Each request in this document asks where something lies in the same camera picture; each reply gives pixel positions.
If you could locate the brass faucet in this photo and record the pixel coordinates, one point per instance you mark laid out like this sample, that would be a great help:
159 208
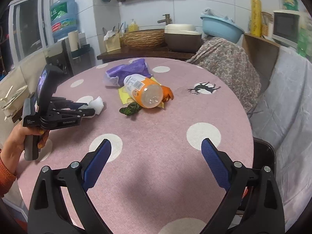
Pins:
167 20

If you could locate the yellow snack wrapper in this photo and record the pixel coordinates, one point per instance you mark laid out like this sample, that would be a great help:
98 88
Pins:
125 96

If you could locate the brown white rice cooker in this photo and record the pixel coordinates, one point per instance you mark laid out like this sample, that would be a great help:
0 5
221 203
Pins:
182 38

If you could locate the black water dispenser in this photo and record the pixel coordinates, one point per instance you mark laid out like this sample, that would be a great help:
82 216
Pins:
71 62

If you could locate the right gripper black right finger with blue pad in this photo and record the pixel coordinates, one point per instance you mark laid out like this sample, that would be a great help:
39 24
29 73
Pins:
252 203

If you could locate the white microwave oven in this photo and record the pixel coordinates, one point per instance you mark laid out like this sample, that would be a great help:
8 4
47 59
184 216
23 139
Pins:
286 27

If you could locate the blue water jug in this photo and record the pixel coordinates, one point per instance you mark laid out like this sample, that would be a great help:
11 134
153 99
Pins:
63 16

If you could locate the orange sleeve forearm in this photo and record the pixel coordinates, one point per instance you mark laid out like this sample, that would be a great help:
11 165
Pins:
8 170

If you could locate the purple plastic bag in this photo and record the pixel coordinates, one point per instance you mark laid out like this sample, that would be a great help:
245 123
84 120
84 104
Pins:
114 77

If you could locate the green leaf vegetable scrap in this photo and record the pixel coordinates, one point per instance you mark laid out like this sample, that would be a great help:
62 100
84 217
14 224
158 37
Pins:
131 109

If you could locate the orange white plastic bottle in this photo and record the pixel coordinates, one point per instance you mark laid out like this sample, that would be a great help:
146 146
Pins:
142 90

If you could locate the light blue plastic basin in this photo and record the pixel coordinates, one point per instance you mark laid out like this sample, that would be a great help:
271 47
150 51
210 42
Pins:
219 27

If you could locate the pink polka dot tablecloth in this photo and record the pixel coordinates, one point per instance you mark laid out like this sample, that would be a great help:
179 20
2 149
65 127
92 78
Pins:
156 179

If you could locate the tissue box holder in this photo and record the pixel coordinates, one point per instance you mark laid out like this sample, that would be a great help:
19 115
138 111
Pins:
112 41

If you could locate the white sheet cover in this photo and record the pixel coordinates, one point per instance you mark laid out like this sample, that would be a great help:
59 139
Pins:
282 118

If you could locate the floral patterned cloth cover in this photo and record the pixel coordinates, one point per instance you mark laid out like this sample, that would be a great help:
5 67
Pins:
231 64

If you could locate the wicker basket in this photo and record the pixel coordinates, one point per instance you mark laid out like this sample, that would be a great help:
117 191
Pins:
144 39

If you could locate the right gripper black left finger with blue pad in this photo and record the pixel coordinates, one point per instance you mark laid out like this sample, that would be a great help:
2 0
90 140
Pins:
48 212

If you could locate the brown trash bin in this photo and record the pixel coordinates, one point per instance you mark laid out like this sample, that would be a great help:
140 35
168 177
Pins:
264 155

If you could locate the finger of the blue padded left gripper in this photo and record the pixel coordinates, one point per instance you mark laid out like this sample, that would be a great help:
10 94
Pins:
63 103

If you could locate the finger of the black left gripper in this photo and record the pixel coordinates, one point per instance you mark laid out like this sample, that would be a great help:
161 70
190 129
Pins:
63 114

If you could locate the window frame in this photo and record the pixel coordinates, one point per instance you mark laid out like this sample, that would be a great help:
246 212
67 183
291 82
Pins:
29 28

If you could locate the yellow foil roll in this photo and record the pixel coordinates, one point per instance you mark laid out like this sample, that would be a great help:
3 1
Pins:
256 17

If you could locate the white tissue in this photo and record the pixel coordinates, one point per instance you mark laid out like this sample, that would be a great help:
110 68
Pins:
90 103

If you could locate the yellow soap dispenser bottle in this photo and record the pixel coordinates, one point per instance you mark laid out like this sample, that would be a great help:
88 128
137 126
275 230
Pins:
132 27

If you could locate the left hand yellow nails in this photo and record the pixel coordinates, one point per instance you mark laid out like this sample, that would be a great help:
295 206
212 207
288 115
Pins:
14 145

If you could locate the orange peel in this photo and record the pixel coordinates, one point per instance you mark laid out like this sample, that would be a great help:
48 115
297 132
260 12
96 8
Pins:
167 94

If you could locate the wooden side cabinet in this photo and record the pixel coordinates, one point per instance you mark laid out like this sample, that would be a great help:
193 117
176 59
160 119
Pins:
262 53

